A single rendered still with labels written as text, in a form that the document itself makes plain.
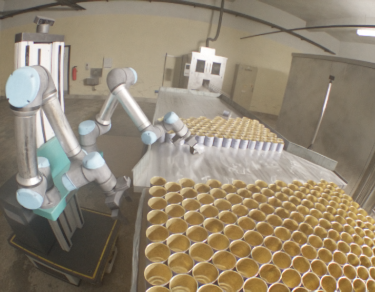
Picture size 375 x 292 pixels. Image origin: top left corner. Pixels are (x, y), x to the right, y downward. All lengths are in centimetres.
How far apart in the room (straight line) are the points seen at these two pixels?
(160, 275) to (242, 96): 720
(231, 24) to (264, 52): 175
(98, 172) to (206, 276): 50
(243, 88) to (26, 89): 719
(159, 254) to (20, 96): 63
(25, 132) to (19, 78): 18
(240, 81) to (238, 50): 126
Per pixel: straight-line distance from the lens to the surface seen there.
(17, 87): 64
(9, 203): 141
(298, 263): 70
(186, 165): 110
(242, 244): 63
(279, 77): 860
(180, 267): 60
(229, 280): 58
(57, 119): 79
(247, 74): 744
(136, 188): 93
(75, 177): 74
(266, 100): 844
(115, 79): 105
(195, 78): 581
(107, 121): 134
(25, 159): 74
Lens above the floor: 165
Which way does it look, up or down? 25 degrees down
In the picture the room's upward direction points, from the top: 9 degrees clockwise
